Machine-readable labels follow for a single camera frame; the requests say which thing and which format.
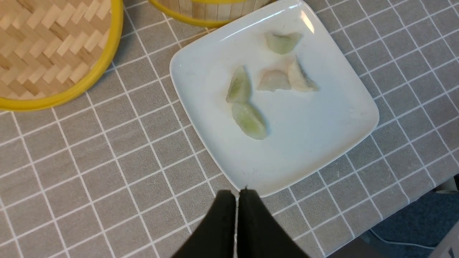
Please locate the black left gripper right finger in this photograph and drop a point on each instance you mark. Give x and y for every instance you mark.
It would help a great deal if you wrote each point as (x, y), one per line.
(258, 233)

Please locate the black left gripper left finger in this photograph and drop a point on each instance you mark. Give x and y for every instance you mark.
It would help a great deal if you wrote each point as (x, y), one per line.
(214, 237)

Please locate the white dumpling steamer front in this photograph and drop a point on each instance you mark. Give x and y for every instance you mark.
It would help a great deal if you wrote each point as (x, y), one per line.
(250, 121)

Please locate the green dumpling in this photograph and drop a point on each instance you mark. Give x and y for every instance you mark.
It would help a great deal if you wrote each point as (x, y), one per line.
(239, 89)
(282, 44)

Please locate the white square plate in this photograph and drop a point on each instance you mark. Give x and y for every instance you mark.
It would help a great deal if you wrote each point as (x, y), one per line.
(306, 130)

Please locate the green dumpling on plate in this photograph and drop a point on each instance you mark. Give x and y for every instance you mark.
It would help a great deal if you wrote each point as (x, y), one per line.
(239, 89)

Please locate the pale pink dumpling on plate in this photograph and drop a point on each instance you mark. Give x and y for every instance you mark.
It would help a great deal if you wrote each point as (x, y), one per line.
(274, 80)

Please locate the white dumpling on plate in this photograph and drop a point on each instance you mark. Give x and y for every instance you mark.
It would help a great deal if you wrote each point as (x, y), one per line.
(298, 80)

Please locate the yellow rimmed bamboo steamer basket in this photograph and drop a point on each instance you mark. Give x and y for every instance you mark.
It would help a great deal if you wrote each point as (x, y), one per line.
(208, 13)

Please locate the yellow rimmed bamboo steamer lid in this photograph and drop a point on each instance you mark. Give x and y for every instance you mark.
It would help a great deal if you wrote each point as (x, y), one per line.
(53, 51)

